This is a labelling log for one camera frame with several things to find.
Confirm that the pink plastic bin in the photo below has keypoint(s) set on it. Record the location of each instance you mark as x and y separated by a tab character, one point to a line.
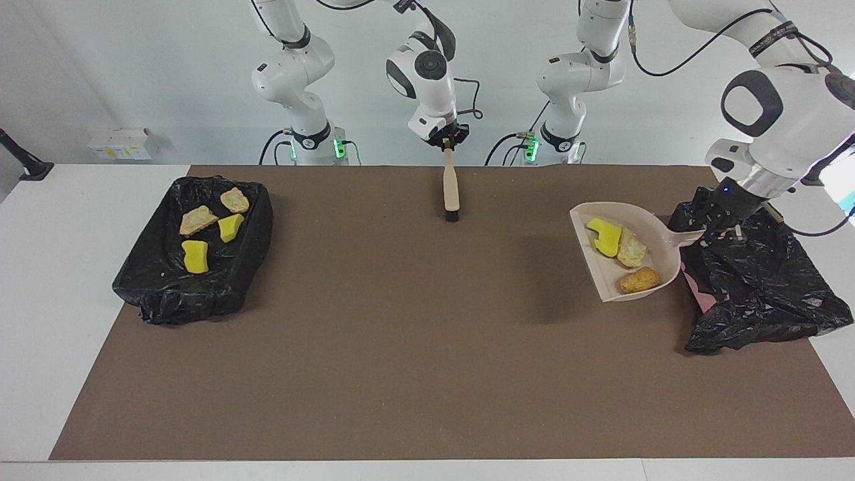
698	294

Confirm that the brown table mat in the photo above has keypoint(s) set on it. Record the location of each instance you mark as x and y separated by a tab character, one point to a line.
334	401

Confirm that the beige hand brush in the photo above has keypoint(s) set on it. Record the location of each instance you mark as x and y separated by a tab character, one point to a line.
451	190

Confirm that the black bag lined bin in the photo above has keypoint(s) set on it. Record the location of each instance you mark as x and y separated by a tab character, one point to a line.
160	287

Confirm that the beige plastic dustpan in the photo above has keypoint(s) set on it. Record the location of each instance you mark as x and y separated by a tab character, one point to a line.
658	234

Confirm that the black camera stand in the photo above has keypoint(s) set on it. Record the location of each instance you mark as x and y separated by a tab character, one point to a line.
821	164
27	164

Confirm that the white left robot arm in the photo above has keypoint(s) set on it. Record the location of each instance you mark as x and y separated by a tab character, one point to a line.
795	120

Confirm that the wide yellow sponge piece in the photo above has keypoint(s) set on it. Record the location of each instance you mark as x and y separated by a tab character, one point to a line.
196	257

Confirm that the pale bread chunk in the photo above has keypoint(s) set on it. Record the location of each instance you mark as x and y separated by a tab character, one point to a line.
198	220

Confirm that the brown fried roll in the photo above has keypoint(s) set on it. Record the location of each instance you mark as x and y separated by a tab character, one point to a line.
640	280

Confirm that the notched yellow sponge piece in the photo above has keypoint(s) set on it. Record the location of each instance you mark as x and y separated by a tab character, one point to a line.
604	237

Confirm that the small yellow sponge piece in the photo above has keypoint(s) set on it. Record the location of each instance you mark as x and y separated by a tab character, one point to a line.
230	228

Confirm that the striped croissant piece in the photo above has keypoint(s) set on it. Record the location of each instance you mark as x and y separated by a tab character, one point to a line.
235	200

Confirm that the white wall box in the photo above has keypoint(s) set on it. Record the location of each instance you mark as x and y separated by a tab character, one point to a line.
123	143

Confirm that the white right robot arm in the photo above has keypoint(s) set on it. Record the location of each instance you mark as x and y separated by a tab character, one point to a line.
427	87

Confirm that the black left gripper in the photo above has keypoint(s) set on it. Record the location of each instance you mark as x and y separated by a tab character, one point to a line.
735	204

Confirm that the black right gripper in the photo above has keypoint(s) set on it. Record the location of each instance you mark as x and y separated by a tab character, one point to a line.
449	135

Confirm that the pale food scrap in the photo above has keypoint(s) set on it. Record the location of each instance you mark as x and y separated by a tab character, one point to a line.
631	248

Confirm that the crumpled black trash bag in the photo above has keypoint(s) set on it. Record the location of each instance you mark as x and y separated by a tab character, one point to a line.
755	287

